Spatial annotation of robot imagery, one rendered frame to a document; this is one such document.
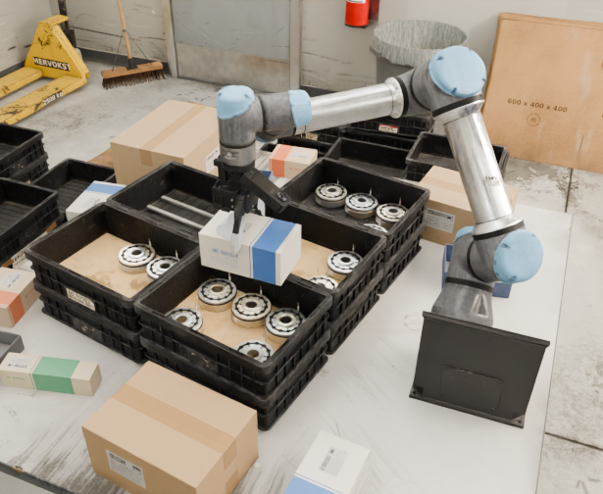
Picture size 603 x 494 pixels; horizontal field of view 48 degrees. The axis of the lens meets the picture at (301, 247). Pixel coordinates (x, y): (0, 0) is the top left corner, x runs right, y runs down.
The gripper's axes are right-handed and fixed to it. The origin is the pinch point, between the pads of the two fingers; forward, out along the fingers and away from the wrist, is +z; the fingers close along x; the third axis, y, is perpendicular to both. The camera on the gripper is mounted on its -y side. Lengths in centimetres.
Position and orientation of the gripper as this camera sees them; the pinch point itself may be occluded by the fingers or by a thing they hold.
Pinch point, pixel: (250, 238)
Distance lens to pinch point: 153.4
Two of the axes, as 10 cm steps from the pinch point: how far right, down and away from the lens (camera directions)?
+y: -9.3, -2.2, 3.0
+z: -0.1, 8.1, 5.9
